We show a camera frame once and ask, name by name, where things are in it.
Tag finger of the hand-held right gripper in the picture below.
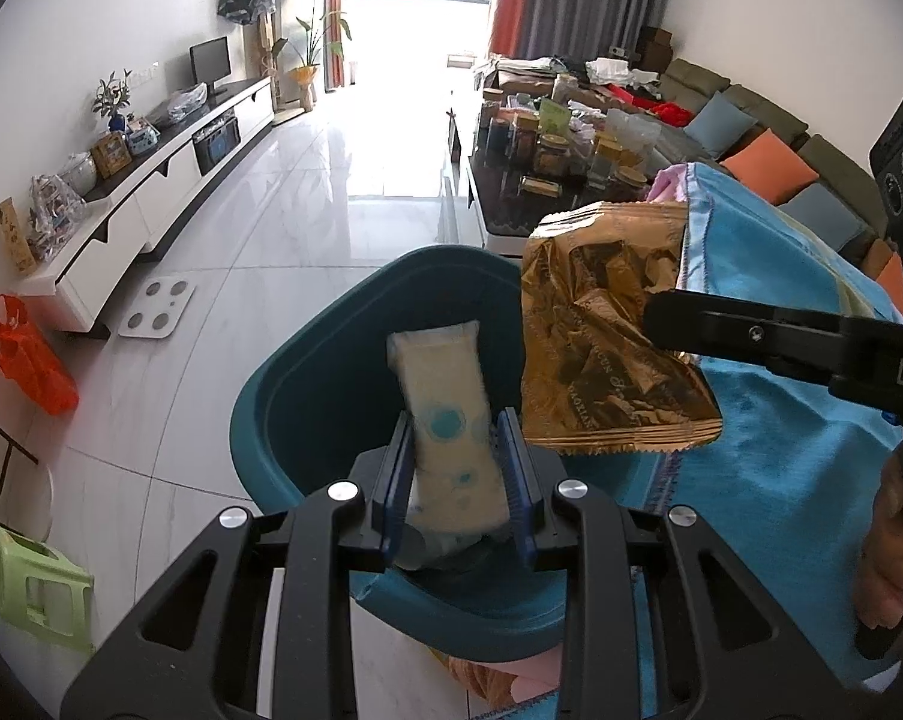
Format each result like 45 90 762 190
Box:
641 287 842 398

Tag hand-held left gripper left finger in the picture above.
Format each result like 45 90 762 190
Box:
59 411 415 720

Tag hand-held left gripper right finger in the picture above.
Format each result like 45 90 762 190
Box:
494 406 853 720

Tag white blue-dotted packet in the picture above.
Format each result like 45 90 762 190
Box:
386 319 512 537

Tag teal plastic bin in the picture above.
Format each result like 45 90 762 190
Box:
230 245 673 665

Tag gold foil snack wrapper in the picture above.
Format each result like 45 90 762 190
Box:
518 200 724 458

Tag person's right hand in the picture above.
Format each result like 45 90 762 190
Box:
854 457 903 632

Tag orange cushion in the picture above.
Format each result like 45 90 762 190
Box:
719 127 820 205
875 250 903 308

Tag blue-grey cushion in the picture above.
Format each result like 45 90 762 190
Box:
682 90 756 158
777 184 868 252

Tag blue floral printed blanket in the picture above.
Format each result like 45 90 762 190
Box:
451 161 903 720

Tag green brown sectional sofa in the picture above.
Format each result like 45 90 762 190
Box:
646 56 903 301

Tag red cloth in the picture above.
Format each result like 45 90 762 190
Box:
608 86 696 128

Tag dark glass coffee table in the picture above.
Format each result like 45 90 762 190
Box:
443 94 692 256

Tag pile of white clothes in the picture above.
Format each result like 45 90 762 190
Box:
584 56 658 87

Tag brown cardboard boxes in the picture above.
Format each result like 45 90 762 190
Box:
637 26 676 72

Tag white bathroom scale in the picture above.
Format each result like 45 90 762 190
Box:
117 277 197 338

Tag white black TV cabinet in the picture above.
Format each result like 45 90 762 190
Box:
16 75 276 338

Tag orange plastic bag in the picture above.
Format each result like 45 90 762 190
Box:
0 294 79 417

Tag green plastic stool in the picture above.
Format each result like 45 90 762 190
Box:
0 521 96 653

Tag tall large-leaf potted plant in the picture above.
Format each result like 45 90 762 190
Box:
271 0 352 102

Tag blue white ceramic ornament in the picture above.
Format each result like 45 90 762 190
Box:
123 116 160 153

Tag clear plastic bag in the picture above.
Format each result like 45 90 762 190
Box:
147 84 208 127

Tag glass jar with lid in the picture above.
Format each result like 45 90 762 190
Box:
59 152 98 198

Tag beige patterned box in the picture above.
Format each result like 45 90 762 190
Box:
0 199 36 275

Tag black monitor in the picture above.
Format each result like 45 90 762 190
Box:
188 37 233 97

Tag narrow orange grey curtain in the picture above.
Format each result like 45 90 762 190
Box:
323 0 347 91

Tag small plant in blue vase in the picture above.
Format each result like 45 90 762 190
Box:
91 69 133 132

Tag covered standing fan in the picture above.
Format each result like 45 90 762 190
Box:
217 0 278 76

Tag wooden photo frame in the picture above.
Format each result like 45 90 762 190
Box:
91 131 132 177

